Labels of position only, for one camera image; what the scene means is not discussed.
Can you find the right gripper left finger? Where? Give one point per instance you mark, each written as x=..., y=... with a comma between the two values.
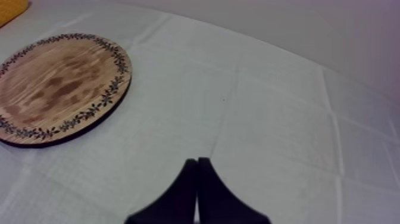
x=178, y=203

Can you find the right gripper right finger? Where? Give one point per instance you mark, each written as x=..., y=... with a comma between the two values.
x=218, y=203

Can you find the round wooden board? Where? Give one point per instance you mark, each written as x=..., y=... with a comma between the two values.
x=59, y=90

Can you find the yellow plastic basket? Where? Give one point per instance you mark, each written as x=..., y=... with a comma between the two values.
x=11, y=9

